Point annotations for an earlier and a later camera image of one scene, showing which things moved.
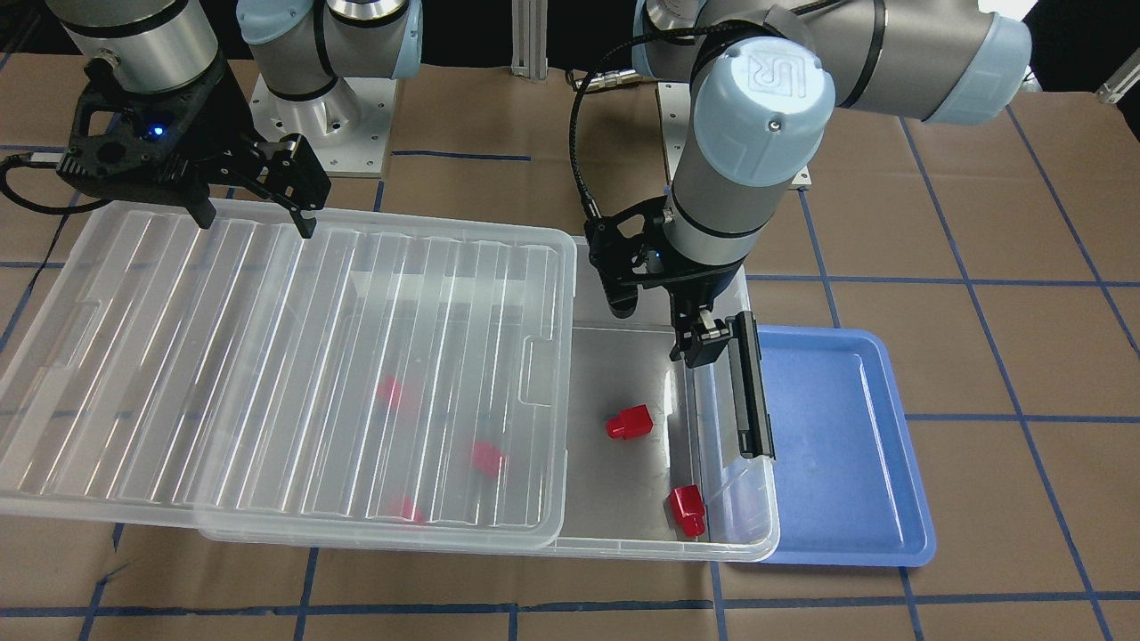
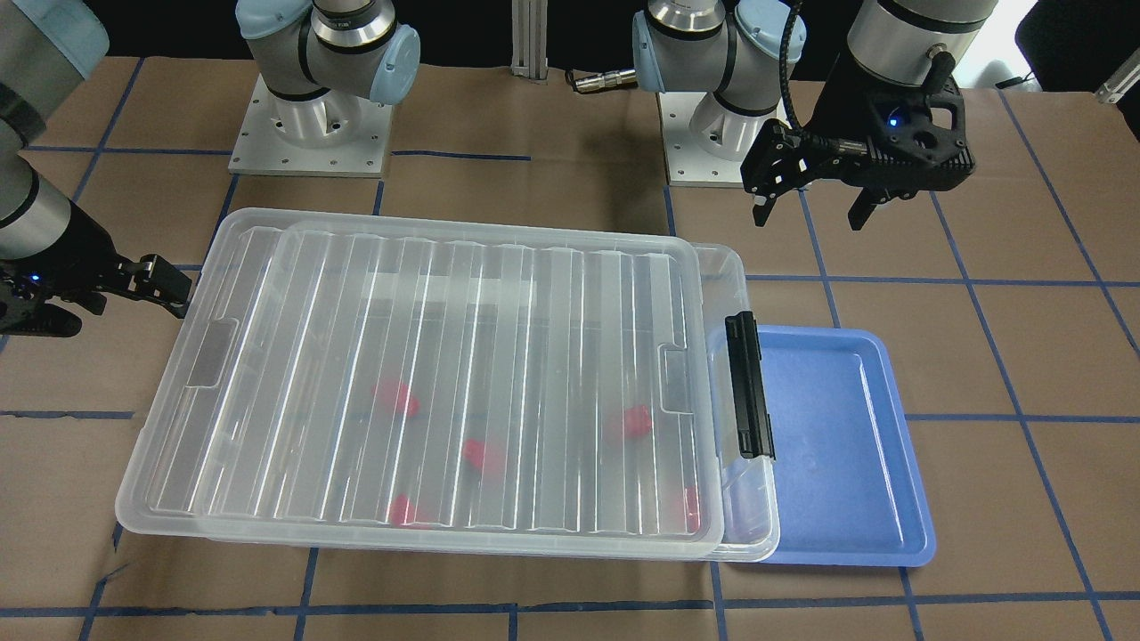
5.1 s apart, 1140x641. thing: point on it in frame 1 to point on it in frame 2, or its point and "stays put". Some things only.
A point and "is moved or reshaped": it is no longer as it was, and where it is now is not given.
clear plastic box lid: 375,384 is moved or reshaped
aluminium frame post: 529,38 stays put
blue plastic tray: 848,492 stays put
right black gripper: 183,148 to 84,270
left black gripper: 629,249 to 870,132
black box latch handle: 754,425 stays put
